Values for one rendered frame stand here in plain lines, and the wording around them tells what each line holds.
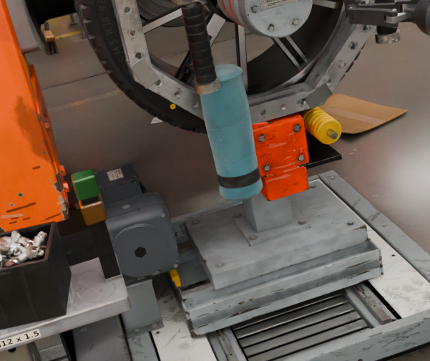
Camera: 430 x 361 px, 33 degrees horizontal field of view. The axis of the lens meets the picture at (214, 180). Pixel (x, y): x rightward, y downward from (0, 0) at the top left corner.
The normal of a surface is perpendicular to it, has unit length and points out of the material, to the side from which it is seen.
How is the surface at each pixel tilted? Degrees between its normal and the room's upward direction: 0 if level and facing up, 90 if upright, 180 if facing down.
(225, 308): 90
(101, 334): 0
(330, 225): 0
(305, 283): 90
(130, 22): 90
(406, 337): 90
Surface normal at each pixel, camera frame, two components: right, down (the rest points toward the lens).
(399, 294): -0.18, -0.88
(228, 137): -0.06, 0.47
